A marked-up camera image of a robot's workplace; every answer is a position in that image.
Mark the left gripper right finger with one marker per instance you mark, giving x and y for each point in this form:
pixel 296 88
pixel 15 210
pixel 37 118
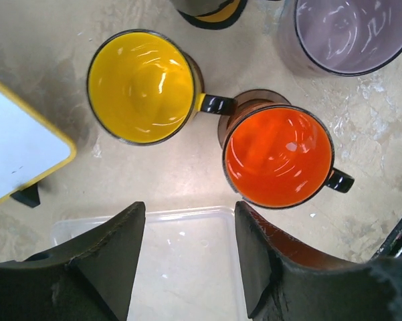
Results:
pixel 286 279

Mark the small whiteboard on stand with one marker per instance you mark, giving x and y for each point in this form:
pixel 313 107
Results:
pixel 31 148

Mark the yellow transparent cup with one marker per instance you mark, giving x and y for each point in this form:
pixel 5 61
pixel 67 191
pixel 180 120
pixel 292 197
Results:
pixel 143 88

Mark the dark brown ringed coaster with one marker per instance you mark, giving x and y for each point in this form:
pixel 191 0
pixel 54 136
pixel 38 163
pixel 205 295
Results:
pixel 245 102

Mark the purple cup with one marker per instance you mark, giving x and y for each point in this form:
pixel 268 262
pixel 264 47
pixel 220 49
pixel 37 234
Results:
pixel 339 38

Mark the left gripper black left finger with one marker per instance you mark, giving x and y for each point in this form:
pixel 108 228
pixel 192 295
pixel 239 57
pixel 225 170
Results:
pixel 89 277

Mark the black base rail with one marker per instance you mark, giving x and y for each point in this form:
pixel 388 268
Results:
pixel 392 246

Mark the orange transparent cup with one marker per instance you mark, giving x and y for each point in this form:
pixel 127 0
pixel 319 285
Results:
pixel 279 156

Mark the orange black-rimmed coaster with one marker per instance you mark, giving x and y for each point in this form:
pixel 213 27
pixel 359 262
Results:
pixel 219 20

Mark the clear plastic tray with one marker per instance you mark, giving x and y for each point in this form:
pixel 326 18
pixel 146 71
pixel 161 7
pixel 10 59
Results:
pixel 188 267

